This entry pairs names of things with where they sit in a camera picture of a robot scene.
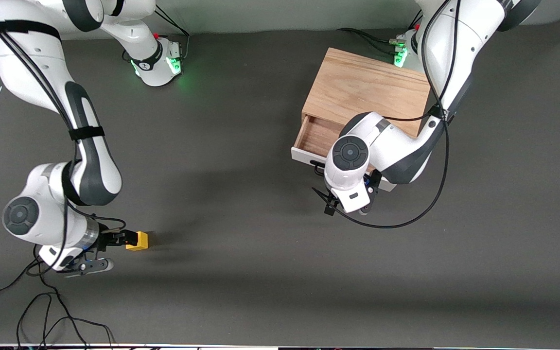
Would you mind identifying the yellow cube block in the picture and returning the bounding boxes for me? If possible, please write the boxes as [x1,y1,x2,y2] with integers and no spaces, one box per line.
[125,231,149,252]

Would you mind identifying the white-front drawer with black handle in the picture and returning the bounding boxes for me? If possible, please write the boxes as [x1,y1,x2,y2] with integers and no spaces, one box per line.
[291,115,398,193]

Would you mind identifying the wooden drawer cabinet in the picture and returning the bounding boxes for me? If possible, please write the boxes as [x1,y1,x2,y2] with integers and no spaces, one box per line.
[302,47,432,140]

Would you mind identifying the dark grey table mat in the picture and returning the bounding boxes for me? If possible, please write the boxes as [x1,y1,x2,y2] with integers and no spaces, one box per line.
[0,17,560,347]

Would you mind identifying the loose thin black cable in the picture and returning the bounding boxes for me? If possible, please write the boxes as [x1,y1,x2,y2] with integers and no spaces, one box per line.
[0,243,116,350]

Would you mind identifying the narrow black velcro strap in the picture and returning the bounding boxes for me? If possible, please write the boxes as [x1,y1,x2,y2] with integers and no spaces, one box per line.
[68,126,105,142]

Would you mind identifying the black left arm base cable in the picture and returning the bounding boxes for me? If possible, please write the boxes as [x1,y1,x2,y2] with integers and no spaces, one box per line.
[336,12,424,57]

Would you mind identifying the black arm base cable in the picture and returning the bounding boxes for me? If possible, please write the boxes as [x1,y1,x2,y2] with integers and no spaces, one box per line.
[336,12,424,57]
[148,7,191,62]

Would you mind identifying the black right arm base cable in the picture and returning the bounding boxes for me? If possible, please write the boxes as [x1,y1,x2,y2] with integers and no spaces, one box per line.
[148,7,191,62]

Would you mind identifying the wide black velcro strap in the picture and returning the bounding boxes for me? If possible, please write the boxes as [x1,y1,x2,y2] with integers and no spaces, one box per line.
[0,20,62,41]

